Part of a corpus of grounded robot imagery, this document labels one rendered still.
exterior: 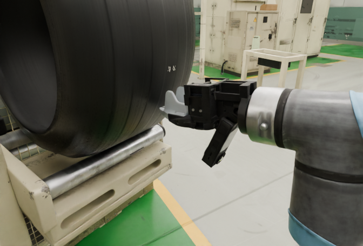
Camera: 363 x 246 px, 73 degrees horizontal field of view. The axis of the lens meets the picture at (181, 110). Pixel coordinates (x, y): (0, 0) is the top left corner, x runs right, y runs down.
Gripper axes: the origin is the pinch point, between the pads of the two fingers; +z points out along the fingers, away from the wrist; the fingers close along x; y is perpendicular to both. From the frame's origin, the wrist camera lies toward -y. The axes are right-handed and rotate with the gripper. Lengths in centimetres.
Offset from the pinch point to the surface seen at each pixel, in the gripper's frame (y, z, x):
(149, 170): -19.8, 11.9, -3.2
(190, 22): 17.7, -4.6, -5.6
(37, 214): -12.0, 8.6, 26.0
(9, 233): -20.2, 20.6, 28.9
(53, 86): 3.6, 46.8, 2.0
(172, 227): -96, 53, -48
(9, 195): -11.6, 19.6, 26.9
